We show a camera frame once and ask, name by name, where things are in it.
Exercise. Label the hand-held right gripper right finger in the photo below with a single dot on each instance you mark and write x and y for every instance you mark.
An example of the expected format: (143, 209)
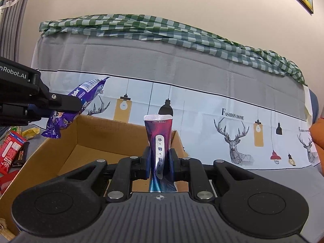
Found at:
(172, 164)

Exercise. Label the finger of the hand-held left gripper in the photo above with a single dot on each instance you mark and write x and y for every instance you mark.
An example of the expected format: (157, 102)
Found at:
(63, 102)
(15, 114)

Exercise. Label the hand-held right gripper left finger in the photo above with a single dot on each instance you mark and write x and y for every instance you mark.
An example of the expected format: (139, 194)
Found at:
(148, 164)

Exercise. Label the purple snack packet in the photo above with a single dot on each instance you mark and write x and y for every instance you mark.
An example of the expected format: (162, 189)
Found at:
(93, 88)

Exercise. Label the maroon blue stick packet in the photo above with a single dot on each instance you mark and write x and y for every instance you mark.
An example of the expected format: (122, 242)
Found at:
(162, 131)

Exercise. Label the red packet with white label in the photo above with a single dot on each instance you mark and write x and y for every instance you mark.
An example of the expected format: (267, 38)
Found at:
(10, 151)

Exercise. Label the black snack packet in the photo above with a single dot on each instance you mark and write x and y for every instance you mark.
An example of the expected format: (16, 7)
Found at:
(22, 154)

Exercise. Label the brown cardboard box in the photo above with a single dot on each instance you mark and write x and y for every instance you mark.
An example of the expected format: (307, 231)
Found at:
(101, 131)

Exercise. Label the yellow snack packet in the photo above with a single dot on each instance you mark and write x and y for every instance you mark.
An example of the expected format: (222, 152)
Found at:
(30, 133)

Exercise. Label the grey curtain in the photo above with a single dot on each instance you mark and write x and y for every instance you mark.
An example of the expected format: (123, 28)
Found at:
(12, 35)

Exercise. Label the grey printed deer sheet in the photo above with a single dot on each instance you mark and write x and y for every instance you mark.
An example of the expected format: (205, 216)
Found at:
(202, 68)

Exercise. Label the green checked cloth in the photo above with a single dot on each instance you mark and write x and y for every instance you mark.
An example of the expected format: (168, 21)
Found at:
(177, 33)

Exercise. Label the orange cushion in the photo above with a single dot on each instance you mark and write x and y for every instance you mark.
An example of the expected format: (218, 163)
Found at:
(319, 144)

